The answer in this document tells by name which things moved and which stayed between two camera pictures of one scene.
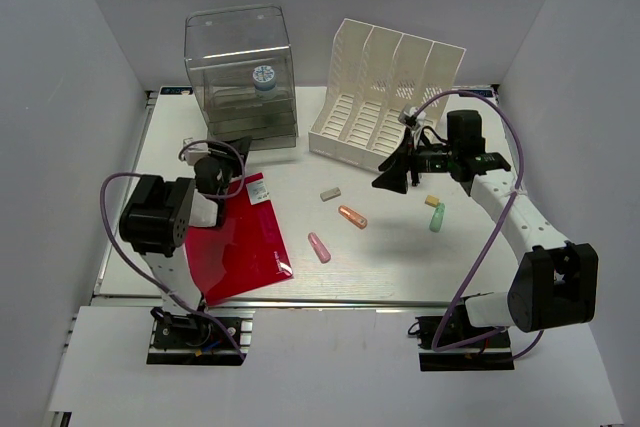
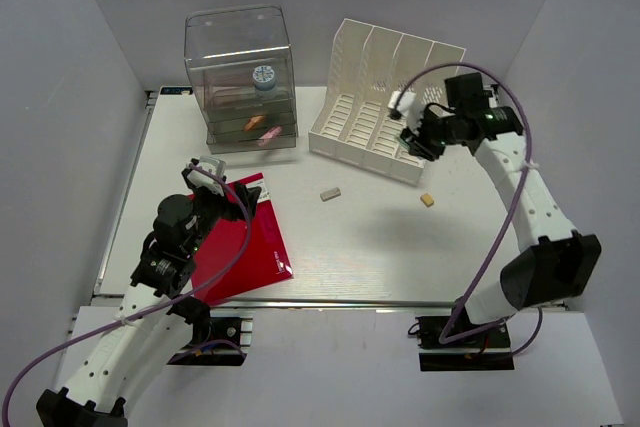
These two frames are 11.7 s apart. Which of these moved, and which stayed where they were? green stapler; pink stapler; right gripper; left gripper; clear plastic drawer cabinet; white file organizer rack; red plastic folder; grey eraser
Moved: pink stapler; left gripper; green stapler; right gripper
Stayed: grey eraser; white file organizer rack; red plastic folder; clear plastic drawer cabinet
